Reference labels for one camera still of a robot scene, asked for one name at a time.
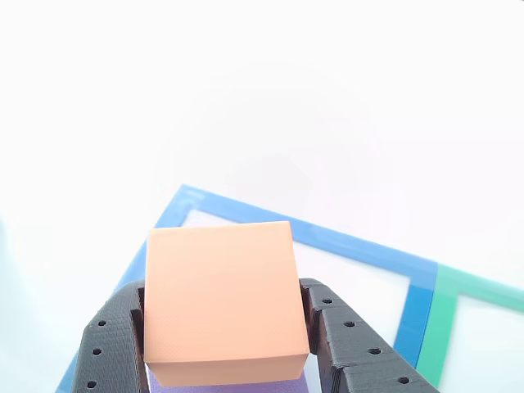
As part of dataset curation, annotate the large purple block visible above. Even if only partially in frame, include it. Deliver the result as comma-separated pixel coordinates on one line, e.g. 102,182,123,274
146,362,311,393

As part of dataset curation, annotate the orange block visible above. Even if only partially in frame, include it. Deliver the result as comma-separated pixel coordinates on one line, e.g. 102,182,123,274
142,220,310,387

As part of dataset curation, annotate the blue tape square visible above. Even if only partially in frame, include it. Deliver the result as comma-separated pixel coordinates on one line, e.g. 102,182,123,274
55,183,439,393

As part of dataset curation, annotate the green tape square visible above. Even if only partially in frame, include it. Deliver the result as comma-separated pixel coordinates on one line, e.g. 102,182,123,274
415,264,524,390

